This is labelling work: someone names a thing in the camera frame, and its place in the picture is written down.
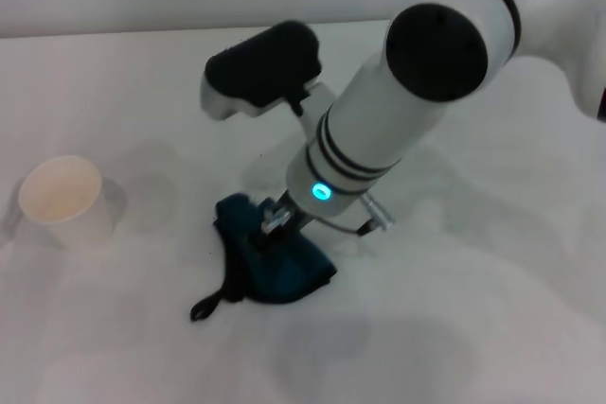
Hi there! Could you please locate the white paper cup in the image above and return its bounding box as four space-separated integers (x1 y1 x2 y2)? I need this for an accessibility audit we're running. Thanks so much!
18 154 117 247

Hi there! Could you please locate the black and white wrist camera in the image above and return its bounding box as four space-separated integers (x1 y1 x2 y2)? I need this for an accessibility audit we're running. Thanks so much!
198 20 338 122

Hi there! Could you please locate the blue rag with black trim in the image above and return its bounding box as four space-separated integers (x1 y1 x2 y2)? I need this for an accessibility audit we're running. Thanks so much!
188 192 339 324

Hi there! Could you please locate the grey cable with metal connector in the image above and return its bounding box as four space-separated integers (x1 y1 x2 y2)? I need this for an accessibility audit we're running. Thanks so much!
315 190 396 237

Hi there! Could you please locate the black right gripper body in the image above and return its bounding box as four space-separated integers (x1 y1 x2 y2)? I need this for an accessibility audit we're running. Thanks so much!
258 189 314 240

